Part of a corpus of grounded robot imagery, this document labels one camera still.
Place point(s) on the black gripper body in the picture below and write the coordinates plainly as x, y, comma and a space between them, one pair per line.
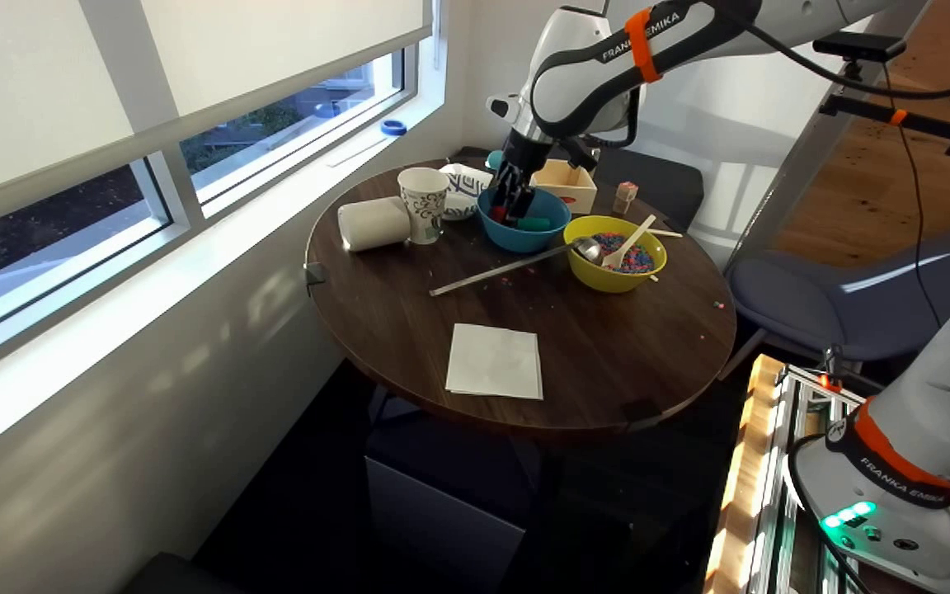
528, 152

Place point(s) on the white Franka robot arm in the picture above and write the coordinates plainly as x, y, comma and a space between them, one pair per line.
609, 67

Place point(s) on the patterned black white bowl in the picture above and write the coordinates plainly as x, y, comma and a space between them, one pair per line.
464, 181

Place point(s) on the blue bowl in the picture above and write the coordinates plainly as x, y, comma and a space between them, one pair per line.
545, 234

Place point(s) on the light wooden box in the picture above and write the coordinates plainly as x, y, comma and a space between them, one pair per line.
571, 188

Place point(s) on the small wooden block red mark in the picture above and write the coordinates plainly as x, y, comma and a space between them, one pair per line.
626, 200

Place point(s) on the yellow bowl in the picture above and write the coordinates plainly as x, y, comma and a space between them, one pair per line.
609, 280

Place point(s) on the metal ladle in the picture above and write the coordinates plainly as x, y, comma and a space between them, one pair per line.
496, 268

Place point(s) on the white mug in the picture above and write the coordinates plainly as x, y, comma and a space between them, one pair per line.
424, 207

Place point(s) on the blue tape roll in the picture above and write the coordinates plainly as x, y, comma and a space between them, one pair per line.
393, 125

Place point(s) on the colourful beads pile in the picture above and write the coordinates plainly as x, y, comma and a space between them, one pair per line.
640, 261

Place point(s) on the white paper roll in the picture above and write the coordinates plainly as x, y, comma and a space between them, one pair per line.
372, 224

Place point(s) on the white paper napkin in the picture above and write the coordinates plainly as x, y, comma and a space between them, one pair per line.
494, 360

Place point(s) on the wooden edged robot cart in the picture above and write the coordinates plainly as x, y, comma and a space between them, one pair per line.
758, 484

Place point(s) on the white window frame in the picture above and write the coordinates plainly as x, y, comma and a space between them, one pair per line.
179, 187

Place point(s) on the black camera on mount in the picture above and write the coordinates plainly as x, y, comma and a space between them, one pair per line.
855, 45

